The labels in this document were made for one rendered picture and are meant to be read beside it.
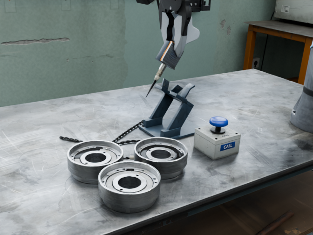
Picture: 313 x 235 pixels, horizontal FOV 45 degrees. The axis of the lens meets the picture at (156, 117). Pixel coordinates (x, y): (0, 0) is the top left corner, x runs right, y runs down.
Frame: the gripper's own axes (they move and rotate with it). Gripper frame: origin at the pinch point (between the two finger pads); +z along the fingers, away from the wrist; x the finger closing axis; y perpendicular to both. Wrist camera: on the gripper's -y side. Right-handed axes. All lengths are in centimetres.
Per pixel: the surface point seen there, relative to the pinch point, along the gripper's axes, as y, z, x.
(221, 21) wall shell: 152, 21, 141
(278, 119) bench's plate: 30.1, 19.6, -9.0
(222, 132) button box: 3.2, 14.8, -14.9
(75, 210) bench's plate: -31.1, 19.7, -17.3
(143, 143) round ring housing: -12.2, 16.4, -8.3
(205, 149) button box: -0.1, 18.4, -13.8
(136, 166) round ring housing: -18.2, 16.4, -15.2
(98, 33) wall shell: 54, 24, 145
